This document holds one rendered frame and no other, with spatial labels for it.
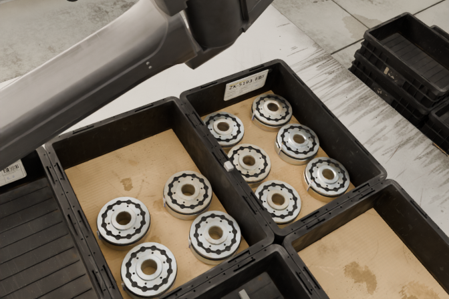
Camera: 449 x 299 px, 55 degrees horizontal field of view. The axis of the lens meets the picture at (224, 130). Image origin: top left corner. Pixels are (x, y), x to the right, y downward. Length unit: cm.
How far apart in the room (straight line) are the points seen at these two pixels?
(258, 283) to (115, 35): 61
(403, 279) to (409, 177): 40
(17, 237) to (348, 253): 66
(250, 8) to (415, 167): 98
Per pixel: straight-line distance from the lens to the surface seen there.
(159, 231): 91
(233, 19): 43
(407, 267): 101
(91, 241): 80
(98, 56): 41
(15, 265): 92
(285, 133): 104
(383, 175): 97
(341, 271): 94
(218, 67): 139
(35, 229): 94
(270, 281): 89
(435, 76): 203
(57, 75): 41
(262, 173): 97
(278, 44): 153
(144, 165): 98
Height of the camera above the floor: 165
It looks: 51 degrees down
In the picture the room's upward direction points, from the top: 11 degrees clockwise
